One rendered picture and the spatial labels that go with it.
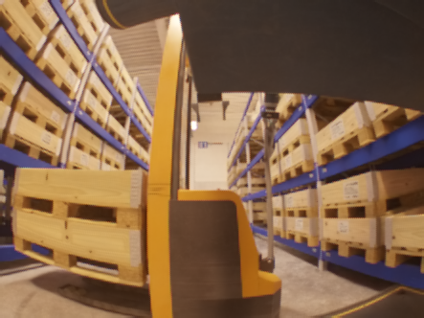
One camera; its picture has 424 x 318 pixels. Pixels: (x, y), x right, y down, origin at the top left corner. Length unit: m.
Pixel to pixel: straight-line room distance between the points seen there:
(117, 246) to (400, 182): 2.12
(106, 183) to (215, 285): 0.85
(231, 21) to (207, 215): 0.92
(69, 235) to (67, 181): 0.35
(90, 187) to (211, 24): 1.15
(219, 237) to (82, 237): 0.83
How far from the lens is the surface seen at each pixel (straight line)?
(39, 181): 1.60
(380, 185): 1.64
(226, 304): 1.18
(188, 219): 1.04
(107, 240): 1.21
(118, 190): 1.17
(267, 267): 1.46
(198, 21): 0.26
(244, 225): 1.06
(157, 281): 1.21
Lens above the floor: 0.78
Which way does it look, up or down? 15 degrees up
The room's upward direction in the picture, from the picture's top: 1 degrees counter-clockwise
